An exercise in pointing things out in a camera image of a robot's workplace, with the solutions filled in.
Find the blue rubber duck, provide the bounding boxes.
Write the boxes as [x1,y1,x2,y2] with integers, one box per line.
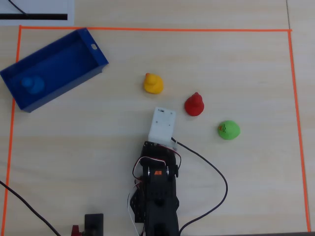
[19,75,46,95]

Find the yellow rubber duck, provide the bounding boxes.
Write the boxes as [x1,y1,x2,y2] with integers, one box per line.
[143,72,164,95]

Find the red rubber duck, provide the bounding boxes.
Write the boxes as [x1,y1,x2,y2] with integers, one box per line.
[184,92,205,117]

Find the green rubber duck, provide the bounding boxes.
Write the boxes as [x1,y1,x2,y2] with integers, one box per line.
[217,120,241,141]

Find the blue plastic box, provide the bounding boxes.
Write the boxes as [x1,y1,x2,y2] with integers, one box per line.
[0,27,110,114]

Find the orange tape border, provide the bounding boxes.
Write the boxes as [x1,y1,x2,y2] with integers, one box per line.
[1,25,312,236]

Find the black table clamp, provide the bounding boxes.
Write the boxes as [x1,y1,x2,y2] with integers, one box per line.
[84,213,104,236]

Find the white paper sheet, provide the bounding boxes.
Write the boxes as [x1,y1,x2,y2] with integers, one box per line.
[0,0,75,26]

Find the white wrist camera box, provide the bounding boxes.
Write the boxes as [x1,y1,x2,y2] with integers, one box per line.
[148,106,177,148]

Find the red white servo wires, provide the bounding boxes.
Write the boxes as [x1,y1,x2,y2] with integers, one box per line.
[132,155,168,183]

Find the black camera cable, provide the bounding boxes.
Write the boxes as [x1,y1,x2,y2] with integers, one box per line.
[171,137,229,236]

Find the thick black cable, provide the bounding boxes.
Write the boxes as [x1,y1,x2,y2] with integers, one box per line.
[0,180,62,236]

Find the thin black cable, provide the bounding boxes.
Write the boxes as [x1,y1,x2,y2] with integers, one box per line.
[8,0,29,16]

